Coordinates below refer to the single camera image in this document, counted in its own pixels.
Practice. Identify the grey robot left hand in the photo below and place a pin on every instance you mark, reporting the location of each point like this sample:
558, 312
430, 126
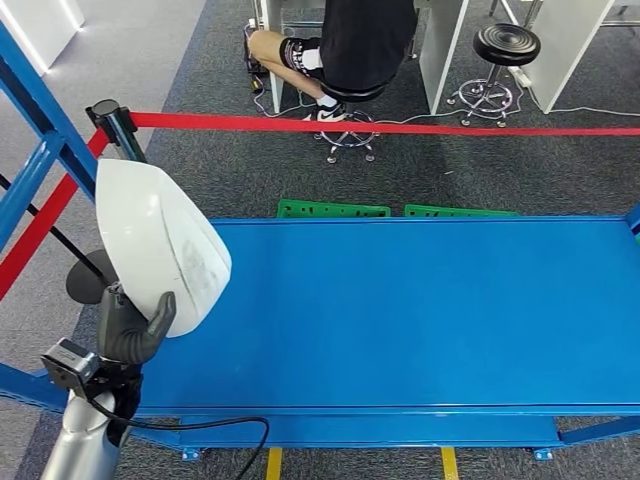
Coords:
125, 338

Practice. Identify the white curved plastic part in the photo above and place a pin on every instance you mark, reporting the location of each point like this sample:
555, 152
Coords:
155, 238

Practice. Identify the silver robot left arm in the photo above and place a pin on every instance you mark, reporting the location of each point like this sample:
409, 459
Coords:
80, 437

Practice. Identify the blue metal shelf rack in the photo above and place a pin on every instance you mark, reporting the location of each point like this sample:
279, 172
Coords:
425, 318

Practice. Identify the black stanchion with disc base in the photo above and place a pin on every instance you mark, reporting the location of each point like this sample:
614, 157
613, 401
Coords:
84, 278

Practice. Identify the green plastic crate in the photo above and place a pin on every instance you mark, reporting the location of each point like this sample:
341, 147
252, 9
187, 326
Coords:
330, 210
460, 211

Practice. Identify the black round stool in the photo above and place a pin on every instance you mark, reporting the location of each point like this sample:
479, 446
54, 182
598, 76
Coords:
505, 44
350, 95

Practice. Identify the person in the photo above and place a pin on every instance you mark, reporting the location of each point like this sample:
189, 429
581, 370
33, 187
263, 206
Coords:
365, 46

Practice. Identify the white power strip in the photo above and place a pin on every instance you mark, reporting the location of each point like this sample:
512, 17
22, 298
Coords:
520, 76

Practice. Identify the dark chrome stanchion post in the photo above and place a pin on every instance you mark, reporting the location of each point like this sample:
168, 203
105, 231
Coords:
118, 129

